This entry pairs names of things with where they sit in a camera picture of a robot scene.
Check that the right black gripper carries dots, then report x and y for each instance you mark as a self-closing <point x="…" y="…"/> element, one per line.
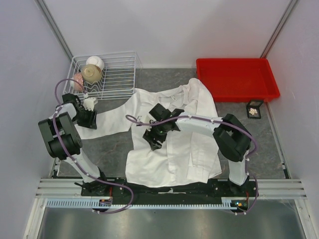
<point x="149" y="136"/>

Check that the red plastic bin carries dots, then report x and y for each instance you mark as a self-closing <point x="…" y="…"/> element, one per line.
<point x="237" y="80"/>

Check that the white wire dish rack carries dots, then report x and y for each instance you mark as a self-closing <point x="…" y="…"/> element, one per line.
<point x="118" y="76"/>

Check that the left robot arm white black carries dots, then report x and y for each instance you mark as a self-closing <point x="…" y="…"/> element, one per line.
<point x="63" y="141"/>

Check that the aluminium frame rail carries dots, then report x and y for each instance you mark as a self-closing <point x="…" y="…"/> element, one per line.
<point x="270" y="189"/>

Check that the flower brooch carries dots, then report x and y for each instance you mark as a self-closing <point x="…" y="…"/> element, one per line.
<point x="253" y="112"/>

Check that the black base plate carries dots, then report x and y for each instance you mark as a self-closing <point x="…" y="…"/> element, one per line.
<point x="211" y="192"/>

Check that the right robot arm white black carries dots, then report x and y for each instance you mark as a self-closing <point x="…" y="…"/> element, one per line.
<point x="232" y="138"/>

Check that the light blue cable duct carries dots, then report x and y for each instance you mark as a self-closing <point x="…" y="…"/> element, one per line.
<point x="111" y="204"/>

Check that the black brooch box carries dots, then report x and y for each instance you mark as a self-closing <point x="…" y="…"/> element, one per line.
<point x="254" y="104"/>

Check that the beige ceramic bowl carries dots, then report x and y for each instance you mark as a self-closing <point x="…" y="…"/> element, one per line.
<point x="91" y="73"/>

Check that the white button shirt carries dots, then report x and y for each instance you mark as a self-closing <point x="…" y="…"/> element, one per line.
<point x="184" y="157"/>

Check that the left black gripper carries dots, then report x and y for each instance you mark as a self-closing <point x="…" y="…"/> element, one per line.
<point x="91" y="123"/>

